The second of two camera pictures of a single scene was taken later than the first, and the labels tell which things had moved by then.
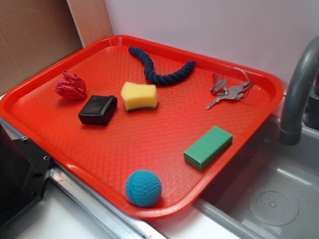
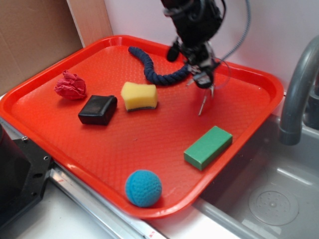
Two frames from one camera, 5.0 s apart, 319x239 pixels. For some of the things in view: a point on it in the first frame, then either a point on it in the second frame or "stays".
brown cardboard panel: x=35 y=34 stays
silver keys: x=233 y=92 -> x=201 y=78
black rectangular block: x=98 y=110 stays
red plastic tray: x=147 y=128 stays
